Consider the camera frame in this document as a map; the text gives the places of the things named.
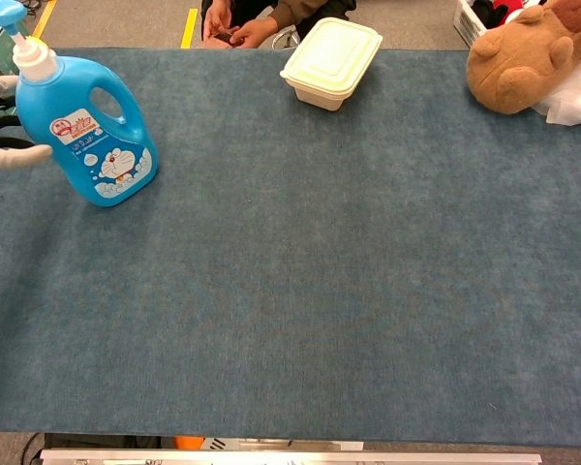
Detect blue felt table cloth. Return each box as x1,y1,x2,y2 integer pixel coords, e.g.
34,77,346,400
0,46,581,448

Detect white plastic bag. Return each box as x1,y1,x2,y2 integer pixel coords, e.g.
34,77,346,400
532,55,581,127

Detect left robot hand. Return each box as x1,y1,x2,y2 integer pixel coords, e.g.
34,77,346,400
0,75,54,171

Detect aluminium profile rail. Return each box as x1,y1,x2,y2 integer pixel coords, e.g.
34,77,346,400
39,449,543,465

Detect cream plastic lunch box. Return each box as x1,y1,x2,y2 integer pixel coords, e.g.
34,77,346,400
279,16,384,112

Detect red black fabric item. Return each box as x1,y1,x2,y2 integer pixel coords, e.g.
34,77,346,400
472,0,546,29

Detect white storage bin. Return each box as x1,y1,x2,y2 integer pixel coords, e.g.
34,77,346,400
453,0,490,48

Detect blue detergent pump bottle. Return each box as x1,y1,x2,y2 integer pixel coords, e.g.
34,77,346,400
0,0,160,208

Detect black floor cable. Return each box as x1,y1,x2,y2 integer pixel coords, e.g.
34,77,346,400
21,432,45,465

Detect brown plush toy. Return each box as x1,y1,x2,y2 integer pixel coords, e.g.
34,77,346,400
465,0,581,115

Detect seated person dark clothes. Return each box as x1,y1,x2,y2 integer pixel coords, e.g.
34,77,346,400
200,0,357,49

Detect yellow floor tape strip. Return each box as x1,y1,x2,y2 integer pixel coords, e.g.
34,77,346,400
31,0,58,39
180,8,199,49

